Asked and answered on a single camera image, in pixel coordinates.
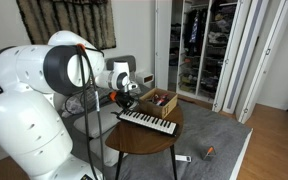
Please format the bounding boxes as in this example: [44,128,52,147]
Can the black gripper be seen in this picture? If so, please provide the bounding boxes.
[115,91,139,114]

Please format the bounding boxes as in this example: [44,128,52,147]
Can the black mini piano keyboard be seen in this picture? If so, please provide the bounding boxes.
[116,109,180,137]

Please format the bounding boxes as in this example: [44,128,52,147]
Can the brown wooden box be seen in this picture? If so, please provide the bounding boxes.
[138,87,179,120]

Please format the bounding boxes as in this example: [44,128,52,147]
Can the large white pillow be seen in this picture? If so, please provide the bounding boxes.
[73,101,125,139]

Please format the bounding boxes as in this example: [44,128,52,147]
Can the red black items in box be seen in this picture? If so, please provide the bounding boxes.
[151,93,170,107]

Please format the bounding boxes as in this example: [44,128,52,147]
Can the round dark wooden table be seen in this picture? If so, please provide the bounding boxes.
[104,99,185,180]

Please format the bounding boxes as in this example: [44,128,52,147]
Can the white clock radio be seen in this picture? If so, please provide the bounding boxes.
[135,71,155,85]

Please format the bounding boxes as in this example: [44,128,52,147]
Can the grey padded headboard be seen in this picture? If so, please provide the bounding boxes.
[105,54,137,74]

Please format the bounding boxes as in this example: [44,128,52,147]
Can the small white pillow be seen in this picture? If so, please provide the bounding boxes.
[87,135,129,168]

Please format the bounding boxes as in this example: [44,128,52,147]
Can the plaid grey cushion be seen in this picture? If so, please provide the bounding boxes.
[63,87,117,116]

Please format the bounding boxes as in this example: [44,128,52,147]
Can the grey sofa bed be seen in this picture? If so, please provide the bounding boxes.
[61,83,152,180]

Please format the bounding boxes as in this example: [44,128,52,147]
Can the white remote control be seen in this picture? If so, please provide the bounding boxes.
[174,154,192,163]

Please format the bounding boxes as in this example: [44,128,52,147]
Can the grey floor rug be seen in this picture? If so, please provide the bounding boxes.
[115,99,254,180]

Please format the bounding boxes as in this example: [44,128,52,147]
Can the open white wardrobe with clothes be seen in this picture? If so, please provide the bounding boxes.
[154,0,242,104]

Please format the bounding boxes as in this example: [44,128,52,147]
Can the small grey orange triangular object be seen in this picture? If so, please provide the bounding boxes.
[202,145,217,162]

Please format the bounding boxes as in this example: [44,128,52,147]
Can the narrow white folding door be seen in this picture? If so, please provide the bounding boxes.
[212,0,254,113]

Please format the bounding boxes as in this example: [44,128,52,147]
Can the white door with grey stripe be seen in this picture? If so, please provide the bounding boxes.
[222,0,276,115]

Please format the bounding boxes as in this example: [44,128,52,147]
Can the wide white folding door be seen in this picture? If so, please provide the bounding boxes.
[236,0,288,125]

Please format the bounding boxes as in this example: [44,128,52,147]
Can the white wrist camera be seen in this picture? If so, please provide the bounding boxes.
[126,82,139,92]

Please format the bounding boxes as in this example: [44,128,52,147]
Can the orange cable clip at wrist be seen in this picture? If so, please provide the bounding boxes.
[108,91,119,102]

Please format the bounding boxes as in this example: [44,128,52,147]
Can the thin black taped cable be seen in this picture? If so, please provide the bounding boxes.
[83,46,106,180]

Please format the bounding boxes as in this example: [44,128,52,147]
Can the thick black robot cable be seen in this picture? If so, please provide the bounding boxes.
[77,44,100,180]

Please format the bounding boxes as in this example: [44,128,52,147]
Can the shaggy brown wall hanging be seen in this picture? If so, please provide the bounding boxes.
[15,0,117,50]

